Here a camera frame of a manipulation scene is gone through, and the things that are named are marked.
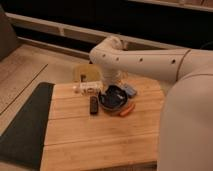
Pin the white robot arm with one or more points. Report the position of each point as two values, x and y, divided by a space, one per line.
186 124

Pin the dark blue bowl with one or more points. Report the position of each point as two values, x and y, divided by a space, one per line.
114 98

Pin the white box with label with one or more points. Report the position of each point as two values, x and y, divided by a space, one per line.
88 87

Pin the black remote control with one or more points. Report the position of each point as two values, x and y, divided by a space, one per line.
94 107

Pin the blue sponge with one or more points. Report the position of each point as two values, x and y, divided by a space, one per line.
131 92

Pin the orange carrot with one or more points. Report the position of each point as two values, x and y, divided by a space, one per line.
128 110

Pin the dark floor mat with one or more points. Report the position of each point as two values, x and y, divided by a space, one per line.
23 141

